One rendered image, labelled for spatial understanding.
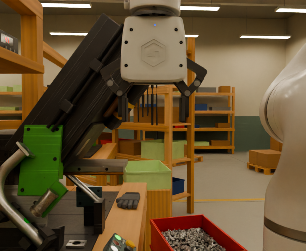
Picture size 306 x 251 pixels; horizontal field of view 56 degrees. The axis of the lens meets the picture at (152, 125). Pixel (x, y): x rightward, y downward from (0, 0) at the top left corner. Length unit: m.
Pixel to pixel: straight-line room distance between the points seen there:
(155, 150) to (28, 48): 2.31
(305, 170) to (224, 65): 10.12
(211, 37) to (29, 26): 9.10
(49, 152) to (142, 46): 0.55
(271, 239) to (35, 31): 1.59
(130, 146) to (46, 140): 3.24
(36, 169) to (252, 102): 10.05
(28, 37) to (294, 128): 1.60
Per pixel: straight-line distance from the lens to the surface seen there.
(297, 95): 0.39
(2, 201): 0.92
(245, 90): 10.65
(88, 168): 1.00
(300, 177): 0.43
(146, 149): 3.80
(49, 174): 0.91
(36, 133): 0.94
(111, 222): 1.15
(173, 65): 0.45
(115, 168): 0.98
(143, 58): 0.45
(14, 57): 1.25
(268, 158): 6.75
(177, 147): 3.79
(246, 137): 10.65
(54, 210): 1.33
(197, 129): 9.48
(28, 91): 1.76
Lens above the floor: 1.30
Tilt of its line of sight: 2 degrees down
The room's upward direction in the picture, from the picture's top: straight up
